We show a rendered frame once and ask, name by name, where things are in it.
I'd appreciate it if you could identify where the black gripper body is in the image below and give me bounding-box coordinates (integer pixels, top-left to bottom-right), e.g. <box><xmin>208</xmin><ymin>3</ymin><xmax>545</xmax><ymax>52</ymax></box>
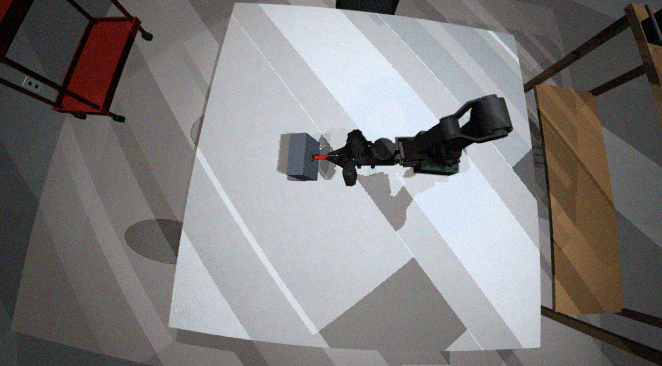
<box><xmin>342</xmin><ymin>147</ymin><xmax>378</xmax><ymax>186</ymax></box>

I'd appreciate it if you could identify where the dark blue sloped panel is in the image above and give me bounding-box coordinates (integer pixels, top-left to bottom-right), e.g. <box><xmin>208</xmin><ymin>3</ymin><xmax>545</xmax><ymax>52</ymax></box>
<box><xmin>286</xmin><ymin>132</ymin><xmax>320</xmax><ymax>181</ymax></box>

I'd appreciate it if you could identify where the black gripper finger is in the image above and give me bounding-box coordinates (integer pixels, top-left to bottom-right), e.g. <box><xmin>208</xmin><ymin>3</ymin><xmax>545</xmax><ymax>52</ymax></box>
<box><xmin>326</xmin><ymin>153</ymin><xmax>347</xmax><ymax>168</ymax></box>
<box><xmin>327</xmin><ymin>144</ymin><xmax>351</xmax><ymax>158</ymax></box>

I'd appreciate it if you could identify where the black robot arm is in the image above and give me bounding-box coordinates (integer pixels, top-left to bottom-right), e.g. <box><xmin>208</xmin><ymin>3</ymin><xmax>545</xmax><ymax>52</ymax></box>
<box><xmin>346</xmin><ymin>94</ymin><xmax>513</xmax><ymax>168</ymax></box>

